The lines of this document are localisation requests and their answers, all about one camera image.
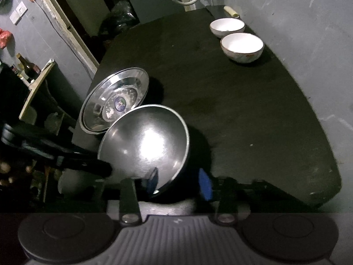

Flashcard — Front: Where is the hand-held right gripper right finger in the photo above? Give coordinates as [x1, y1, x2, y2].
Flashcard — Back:
[198, 168, 276, 225]

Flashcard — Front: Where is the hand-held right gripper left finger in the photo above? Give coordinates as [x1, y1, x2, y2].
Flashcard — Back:
[91, 168, 160, 225]

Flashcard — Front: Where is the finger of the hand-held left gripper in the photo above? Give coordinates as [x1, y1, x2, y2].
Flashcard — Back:
[54, 146, 113, 178]

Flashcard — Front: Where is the large steel plate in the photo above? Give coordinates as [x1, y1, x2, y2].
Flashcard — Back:
[79, 67, 150, 136]

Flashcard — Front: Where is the deep steel bowl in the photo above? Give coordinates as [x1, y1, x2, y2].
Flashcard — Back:
[97, 104, 191, 194]

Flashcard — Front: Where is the white ceramic bowl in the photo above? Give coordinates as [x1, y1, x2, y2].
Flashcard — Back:
[209, 18, 246, 39]
[220, 32, 265, 64]

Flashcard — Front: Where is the wooden counter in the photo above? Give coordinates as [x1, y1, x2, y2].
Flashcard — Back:
[18, 59, 57, 121]

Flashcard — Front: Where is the large dark glass bottle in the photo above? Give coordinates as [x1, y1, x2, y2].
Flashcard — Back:
[16, 53, 42, 82]

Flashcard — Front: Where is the red plastic bag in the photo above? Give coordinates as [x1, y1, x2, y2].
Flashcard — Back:
[0, 28, 14, 50]

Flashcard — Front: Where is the black plastic bag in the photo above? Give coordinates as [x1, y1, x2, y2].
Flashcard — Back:
[99, 0, 141, 36]

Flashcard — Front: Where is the cream rolled sheet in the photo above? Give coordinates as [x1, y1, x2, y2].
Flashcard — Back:
[223, 6, 240, 19]

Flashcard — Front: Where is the grey cabinet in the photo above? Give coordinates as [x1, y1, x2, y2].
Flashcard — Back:
[127, 0, 185, 24]

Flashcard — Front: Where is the grey wall cable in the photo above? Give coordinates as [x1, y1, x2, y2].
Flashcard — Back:
[33, 1, 96, 78]

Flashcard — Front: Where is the door frame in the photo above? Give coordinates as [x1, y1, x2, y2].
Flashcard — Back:
[29, 0, 100, 72]

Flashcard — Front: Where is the white wall switch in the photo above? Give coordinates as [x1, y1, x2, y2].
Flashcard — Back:
[9, 1, 28, 25]

